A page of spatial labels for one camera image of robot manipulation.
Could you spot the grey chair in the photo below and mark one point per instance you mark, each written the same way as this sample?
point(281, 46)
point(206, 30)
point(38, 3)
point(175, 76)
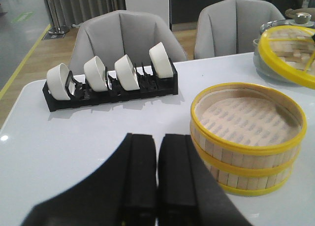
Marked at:
point(118, 33)
point(228, 27)

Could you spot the white bowl far left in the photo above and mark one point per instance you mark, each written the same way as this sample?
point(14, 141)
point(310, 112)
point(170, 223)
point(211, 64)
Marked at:
point(56, 80)

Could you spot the black bowl rack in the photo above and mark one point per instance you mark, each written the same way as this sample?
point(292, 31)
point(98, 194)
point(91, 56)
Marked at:
point(81, 94)

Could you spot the grey chair left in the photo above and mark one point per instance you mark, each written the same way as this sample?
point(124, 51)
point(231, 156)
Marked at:
point(118, 33)

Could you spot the white bowl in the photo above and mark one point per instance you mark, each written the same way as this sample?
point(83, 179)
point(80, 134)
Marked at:
point(94, 70)
point(161, 61)
point(56, 80)
point(126, 74)

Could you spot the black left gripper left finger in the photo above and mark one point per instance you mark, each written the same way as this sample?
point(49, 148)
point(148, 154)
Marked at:
point(121, 192)

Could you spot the bamboo steamer tray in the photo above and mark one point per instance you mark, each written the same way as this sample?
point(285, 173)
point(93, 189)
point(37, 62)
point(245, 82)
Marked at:
point(249, 186)
point(243, 160)

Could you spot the glass pot lid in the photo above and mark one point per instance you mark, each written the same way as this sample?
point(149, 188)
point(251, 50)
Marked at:
point(301, 19)

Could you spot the white bowl right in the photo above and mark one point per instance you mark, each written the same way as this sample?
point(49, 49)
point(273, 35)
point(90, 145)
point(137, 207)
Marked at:
point(161, 61)

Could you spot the bamboo steamer lid yellow rim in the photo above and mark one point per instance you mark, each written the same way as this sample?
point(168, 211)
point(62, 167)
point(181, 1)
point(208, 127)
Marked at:
point(290, 52)

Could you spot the grey chair right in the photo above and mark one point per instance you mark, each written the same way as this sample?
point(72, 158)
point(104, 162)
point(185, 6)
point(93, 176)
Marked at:
point(228, 27)

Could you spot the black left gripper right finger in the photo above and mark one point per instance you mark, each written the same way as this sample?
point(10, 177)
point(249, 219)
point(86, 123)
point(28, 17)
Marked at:
point(188, 194)

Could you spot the green electric cooking pot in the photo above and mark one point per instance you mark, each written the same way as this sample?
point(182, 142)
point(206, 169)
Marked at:
point(262, 67)

